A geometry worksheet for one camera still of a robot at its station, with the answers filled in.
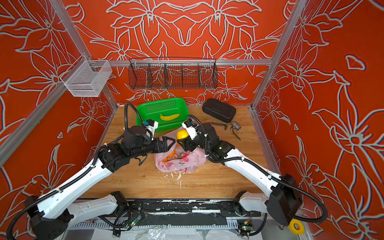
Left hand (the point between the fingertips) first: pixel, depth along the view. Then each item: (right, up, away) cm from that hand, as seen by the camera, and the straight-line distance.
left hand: (169, 140), depth 67 cm
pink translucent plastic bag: (+3, -13, +15) cm, 20 cm away
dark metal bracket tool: (+33, +6, +40) cm, 52 cm away
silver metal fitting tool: (+43, +5, +36) cm, 56 cm away
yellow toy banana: (-6, +11, +43) cm, 45 cm away
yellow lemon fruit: (+6, +3, +3) cm, 7 cm away
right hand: (+5, +1, +7) cm, 8 cm away
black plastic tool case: (+34, +16, +41) cm, 55 cm away
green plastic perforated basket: (-7, +15, +47) cm, 49 cm away
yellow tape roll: (+57, -40, 0) cm, 70 cm away
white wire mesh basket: (-56, +36, +25) cm, 71 cm away
